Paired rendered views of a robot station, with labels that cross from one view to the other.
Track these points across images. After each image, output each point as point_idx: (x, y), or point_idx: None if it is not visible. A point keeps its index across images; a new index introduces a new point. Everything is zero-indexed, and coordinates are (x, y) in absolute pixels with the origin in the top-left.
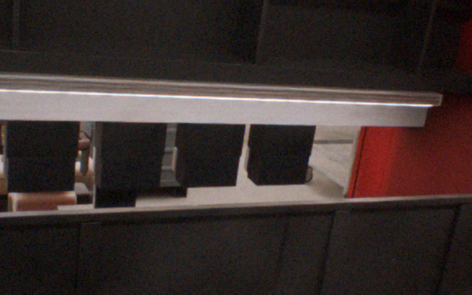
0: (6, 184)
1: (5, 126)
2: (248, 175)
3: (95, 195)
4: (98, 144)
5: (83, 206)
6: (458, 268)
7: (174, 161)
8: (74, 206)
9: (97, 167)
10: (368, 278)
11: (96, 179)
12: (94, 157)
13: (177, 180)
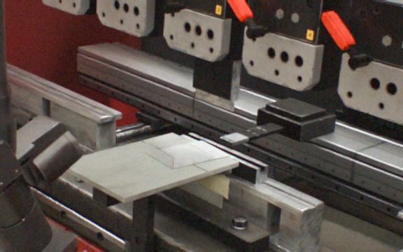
0: (325, 87)
1: (334, 7)
2: (92, 11)
3: (239, 73)
4: (246, 3)
5: (103, 181)
6: None
7: (151, 16)
8: (114, 186)
9: (238, 37)
10: None
11: (233, 56)
12: (229, 31)
13: (161, 34)
